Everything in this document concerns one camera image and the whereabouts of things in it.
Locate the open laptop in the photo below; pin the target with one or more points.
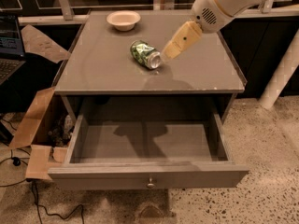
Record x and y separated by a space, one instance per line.
12 53

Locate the green soda can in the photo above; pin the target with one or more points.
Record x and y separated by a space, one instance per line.
145 54

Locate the grey cabinet with top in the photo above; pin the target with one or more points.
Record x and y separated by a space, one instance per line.
101 62

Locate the white diagonal pole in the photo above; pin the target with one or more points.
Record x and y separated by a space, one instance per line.
282 74

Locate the brown cardboard box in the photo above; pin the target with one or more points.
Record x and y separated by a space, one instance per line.
46 128

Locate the open grey top drawer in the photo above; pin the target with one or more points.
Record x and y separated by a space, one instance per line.
118 154

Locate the round metal drawer knob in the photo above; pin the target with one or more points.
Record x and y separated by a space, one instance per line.
150 184

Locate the white paper bowl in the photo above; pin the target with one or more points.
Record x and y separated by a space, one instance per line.
123 20

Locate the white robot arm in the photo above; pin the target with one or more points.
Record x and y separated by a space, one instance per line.
233 8

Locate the brown paper sheet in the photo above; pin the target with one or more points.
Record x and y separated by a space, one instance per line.
38 43

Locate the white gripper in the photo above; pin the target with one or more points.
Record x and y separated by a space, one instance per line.
207 12

